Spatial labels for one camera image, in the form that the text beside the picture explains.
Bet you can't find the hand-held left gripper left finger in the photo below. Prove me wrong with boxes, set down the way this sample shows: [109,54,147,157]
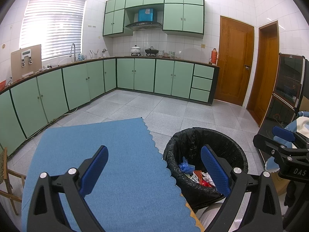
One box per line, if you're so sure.
[21,145,109,232]

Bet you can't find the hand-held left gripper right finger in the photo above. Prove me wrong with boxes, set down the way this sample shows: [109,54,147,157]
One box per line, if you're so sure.
[200,144,283,232]

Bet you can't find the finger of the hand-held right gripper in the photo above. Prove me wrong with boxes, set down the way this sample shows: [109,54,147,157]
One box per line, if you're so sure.
[253,135,309,172]
[272,126,309,150]

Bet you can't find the white tissue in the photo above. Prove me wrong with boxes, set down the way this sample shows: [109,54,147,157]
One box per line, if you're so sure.
[201,172,216,186]

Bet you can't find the blue plastic bag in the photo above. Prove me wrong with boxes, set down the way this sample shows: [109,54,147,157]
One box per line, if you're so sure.
[179,157,195,174]

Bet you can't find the black lined trash bin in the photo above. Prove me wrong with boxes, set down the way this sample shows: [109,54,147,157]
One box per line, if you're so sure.
[163,127,249,209]

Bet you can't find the brown cardboard box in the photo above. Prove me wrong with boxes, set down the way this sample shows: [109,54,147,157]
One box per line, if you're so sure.
[272,173,289,196]

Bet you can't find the blue table mat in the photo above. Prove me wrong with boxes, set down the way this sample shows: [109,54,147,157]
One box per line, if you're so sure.
[21,117,202,232]

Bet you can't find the black glass display cabinet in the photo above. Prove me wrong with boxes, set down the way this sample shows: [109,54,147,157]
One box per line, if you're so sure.
[256,53,309,165]

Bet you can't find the plain wooden door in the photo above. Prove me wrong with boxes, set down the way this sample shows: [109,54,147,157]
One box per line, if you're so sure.
[246,20,280,127]

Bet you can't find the wooden chair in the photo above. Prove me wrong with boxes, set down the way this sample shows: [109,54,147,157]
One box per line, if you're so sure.
[0,147,26,215]

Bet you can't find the green lower kitchen cabinets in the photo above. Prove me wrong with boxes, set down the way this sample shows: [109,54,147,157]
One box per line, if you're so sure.
[0,57,220,155]

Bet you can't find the green kitchen cabinets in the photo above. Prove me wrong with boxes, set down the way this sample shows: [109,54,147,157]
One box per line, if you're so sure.
[103,0,205,39]
[0,57,220,155]

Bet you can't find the brown board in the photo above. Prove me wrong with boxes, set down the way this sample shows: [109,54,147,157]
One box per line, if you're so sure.
[10,44,42,81]

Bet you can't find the white window blind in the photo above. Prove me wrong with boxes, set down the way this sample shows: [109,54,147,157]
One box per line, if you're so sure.
[19,0,87,62]

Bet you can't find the green upper kitchen cabinets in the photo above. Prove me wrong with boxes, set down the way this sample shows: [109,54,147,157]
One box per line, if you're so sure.
[103,0,205,39]

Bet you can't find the black range hood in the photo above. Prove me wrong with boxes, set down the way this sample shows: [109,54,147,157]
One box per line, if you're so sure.
[125,22,163,31]

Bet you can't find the blue box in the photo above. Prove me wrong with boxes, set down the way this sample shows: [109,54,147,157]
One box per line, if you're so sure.
[138,8,155,23]

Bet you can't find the wooden door with handle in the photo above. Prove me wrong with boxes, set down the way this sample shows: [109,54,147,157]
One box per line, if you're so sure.
[214,16,255,107]

